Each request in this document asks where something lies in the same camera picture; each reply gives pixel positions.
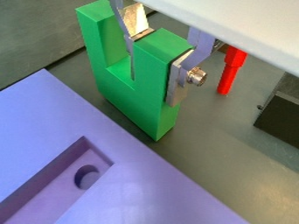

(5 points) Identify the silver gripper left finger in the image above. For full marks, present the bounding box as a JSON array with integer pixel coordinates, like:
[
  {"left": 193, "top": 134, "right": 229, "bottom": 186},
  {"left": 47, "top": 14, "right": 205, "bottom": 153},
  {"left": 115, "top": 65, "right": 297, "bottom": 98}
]
[{"left": 109, "top": 0, "right": 155, "bottom": 79}]

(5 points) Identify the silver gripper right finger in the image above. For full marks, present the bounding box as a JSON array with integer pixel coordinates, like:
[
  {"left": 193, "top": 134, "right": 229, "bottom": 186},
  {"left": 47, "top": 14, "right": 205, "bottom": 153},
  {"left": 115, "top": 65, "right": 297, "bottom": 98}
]
[{"left": 166, "top": 27, "right": 215, "bottom": 107}]

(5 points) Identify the green U-shaped block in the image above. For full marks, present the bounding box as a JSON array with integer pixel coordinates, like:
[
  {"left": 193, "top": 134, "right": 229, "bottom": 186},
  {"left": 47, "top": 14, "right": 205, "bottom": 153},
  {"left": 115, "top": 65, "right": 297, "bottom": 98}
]
[{"left": 76, "top": 0, "right": 191, "bottom": 140}]

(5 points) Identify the purple board with cross slot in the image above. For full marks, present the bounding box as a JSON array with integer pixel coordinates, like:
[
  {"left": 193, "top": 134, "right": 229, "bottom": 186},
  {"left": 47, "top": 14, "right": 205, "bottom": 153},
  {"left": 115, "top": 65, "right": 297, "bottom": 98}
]
[{"left": 0, "top": 70, "right": 249, "bottom": 224}]

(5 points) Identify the red stepped peg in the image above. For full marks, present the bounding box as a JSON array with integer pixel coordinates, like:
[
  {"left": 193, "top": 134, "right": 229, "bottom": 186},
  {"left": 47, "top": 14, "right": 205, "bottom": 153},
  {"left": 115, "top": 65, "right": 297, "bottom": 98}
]
[{"left": 218, "top": 46, "right": 249, "bottom": 95}]

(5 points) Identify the black angle bracket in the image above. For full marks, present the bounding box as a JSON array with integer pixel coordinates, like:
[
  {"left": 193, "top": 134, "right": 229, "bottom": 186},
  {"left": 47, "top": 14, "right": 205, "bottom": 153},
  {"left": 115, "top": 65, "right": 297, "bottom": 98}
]
[{"left": 254, "top": 73, "right": 299, "bottom": 149}]

